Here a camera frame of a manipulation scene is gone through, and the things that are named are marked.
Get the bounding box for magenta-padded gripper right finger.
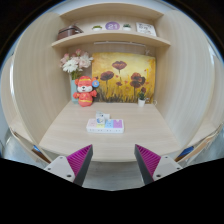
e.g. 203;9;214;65
134;144;183;186

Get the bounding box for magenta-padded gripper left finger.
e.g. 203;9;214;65
44;144;94;187

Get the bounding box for small white charger block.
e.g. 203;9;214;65
95;112;107;126

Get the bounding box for small plant in white pot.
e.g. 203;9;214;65
137;91;147;108

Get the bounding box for red plush mouse toy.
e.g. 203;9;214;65
72;75;100;108

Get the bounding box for pale blue vase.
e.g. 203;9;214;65
69;78;80;104

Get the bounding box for yellow poppy flower painting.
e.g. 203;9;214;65
91;52;157;104

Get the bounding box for pink and white flower bouquet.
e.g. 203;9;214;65
59;49;95;81

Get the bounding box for white light bar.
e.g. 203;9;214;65
93;40;147;48

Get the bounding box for wooden shelf with items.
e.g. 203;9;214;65
50;3;172;49

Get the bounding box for white cable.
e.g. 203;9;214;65
145;99;158;107

